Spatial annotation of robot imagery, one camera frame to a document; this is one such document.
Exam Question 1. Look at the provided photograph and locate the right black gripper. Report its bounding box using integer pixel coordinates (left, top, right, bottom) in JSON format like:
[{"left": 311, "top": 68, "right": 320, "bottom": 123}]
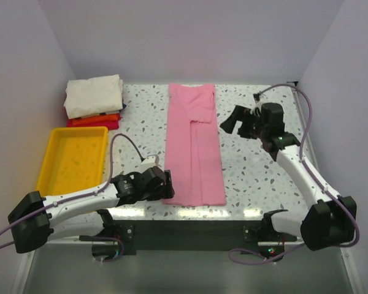
[{"left": 219, "top": 105, "right": 267, "bottom": 140}]

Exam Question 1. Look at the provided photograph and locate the pink t shirt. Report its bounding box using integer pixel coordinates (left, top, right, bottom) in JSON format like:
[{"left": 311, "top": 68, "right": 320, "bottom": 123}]
[{"left": 164, "top": 83, "right": 226, "bottom": 206}]

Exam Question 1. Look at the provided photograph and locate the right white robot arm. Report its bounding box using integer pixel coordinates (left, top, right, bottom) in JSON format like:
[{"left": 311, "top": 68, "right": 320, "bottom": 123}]
[{"left": 220, "top": 102, "right": 358, "bottom": 251}]

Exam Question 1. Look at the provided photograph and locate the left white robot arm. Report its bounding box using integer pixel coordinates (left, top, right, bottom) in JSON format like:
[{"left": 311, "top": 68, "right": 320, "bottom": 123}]
[{"left": 8, "top": 166, "right": 174, "bottom": 254}]

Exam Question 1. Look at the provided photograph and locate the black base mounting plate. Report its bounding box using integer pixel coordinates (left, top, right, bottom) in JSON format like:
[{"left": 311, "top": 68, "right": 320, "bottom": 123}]
[{"left": 79, "top": 219, "right": 286, "bottom": 263}]

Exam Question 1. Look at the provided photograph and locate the folded red t shirt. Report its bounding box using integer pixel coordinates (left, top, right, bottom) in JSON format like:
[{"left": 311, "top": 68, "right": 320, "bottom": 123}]
[{"left": 66, "top": 116, "right": 121, "bottom": 130}]

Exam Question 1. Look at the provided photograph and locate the folded orange t shirt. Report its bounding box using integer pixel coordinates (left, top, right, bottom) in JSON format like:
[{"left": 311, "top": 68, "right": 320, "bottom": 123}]
[{"left": 67, "top": 113, "right": 120, "bottom": 126}]

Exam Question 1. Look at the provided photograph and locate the yellow plastic tray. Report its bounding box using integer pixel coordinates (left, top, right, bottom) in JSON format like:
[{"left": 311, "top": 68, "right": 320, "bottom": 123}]
[{"left": 36, "top": 127, "right": 108, "bottom": 197}]

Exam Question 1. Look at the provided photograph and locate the folded cream t shirt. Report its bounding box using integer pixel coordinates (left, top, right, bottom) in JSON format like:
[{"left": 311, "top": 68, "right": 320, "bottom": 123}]
[{"left": 64, "top": 74, "right": 123, "bottom": 119}]

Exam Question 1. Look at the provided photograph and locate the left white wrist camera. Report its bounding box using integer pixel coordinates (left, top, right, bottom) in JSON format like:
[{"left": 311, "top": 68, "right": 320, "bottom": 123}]
[{"left": 140, "top": 154, "right": 159, "bottom": 170}]

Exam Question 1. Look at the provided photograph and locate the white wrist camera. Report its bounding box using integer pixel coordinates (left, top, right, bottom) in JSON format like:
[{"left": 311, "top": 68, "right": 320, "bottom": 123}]
[
  {"left": 253, "top": 93, "right": 267, "bottom": 110},
  {"left": 140, "top": 154, "right": 159, "bottom": 170}
]

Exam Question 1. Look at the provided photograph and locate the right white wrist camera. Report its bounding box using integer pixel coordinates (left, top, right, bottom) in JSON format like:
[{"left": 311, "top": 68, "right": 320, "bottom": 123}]
[{"left": 253, "top": 93, "right": 267, "bottom": 110}]

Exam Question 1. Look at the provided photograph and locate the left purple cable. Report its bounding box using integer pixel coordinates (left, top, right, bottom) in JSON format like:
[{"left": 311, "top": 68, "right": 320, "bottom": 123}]
[{"left": 0, "top": 134, "right": 147, "bottom": 264}]

